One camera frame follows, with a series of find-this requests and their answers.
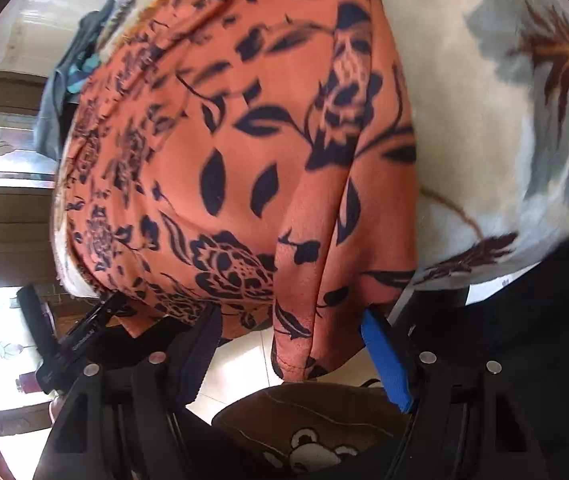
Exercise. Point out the grey blue cloth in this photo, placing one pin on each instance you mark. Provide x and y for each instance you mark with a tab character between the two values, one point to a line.
55	110

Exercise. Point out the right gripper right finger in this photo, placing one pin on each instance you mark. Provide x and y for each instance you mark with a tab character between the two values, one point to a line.
463	423

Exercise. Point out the orange black floral garment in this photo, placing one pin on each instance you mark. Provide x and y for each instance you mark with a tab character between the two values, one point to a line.
253	155

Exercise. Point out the brown bear slipper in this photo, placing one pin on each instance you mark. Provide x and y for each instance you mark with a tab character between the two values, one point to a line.
308	426

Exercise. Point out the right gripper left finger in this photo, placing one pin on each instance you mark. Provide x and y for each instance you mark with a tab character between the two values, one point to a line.
122	423

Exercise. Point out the teal blue striped garment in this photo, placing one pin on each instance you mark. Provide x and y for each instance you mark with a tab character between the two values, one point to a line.
80	70

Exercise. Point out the brown door with glass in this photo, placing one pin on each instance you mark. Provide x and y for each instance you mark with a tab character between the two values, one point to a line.
26	182

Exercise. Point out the cream leaf print blanket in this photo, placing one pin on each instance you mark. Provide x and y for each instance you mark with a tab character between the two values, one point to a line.
488	86

